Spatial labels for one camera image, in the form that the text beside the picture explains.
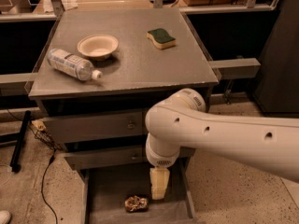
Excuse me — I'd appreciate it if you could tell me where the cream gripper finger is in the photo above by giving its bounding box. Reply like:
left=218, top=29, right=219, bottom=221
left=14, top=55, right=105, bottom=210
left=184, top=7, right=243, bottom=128
left=149, top=167, right=170, bottom=200

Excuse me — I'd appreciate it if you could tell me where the crushed orange can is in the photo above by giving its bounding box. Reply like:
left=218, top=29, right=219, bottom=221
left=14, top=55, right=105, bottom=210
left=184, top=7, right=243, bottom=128
left=124, top=195, right=149, bottom=213

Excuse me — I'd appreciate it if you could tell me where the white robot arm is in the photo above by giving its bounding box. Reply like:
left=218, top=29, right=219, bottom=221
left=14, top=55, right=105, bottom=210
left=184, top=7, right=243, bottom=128
left=145, top=89, right=299, bottom=182

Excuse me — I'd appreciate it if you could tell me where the middle grey drawer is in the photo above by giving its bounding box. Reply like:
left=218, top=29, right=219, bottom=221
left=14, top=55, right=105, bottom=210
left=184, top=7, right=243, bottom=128
left=64, top=144, right=196, bottom=171

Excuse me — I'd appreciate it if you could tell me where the open bottom grey drawer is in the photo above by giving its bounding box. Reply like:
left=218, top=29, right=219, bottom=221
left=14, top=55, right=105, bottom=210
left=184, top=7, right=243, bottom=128
left=82, top=160, right=196, bottom=224

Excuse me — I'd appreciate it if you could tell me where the top grey drawer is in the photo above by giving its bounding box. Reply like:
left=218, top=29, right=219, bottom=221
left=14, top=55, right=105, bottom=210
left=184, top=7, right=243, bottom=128
left=43, top=110, right=147, bottom=144

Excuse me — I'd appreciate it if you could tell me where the grey drawer cabinet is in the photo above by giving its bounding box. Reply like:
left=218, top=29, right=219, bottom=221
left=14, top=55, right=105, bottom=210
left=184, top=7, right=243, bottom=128
left=29, top=8, right=218, bottom=218

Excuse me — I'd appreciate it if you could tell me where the white paper on counter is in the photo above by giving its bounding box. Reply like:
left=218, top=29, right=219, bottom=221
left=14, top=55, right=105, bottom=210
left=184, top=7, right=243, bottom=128
left=62, top=0, right=78, bottom=10

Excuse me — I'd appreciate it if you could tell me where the cream plug on floor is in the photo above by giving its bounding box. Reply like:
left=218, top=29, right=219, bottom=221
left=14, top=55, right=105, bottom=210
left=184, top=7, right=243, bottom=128
left=31, top=119, right=46, bottom=132

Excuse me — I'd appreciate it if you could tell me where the white floor panel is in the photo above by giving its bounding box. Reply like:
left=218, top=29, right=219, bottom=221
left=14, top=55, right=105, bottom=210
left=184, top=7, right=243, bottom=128
left=282, top=178, right=299, bottom=208

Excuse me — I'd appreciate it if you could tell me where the green yellow sponge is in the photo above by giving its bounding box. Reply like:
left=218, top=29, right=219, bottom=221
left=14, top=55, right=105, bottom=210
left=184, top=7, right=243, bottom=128
left=147, top=28, right=176, bottom=49

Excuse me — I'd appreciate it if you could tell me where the clear plastic water bottle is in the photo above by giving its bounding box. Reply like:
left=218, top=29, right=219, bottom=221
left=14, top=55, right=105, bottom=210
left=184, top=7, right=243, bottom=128
left=47, top=49, right=102, bottom=81

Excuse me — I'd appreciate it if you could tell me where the white paper bowl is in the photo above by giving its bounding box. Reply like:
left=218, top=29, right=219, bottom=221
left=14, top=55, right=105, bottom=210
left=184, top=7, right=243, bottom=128
left=77, top=35, right=119, bottom=61

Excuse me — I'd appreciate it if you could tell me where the black metal bar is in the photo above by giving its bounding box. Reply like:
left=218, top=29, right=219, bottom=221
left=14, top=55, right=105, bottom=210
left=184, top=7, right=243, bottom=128
left=10, top=110, right=31, bottom=173

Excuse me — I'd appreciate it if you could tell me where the white shoe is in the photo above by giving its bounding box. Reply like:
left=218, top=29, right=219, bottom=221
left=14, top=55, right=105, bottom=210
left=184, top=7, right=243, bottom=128
left=0, top=210, right=11, bottom=224

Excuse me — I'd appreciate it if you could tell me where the black floor cable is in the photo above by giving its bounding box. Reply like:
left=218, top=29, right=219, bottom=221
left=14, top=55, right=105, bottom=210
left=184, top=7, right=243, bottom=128
left=40, top=149, right=60, bottom=224

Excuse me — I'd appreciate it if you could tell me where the grey side rail left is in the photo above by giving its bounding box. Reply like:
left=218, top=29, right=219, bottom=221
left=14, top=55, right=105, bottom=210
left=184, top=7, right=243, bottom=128
left=0, top=73, right=37, bottom=96

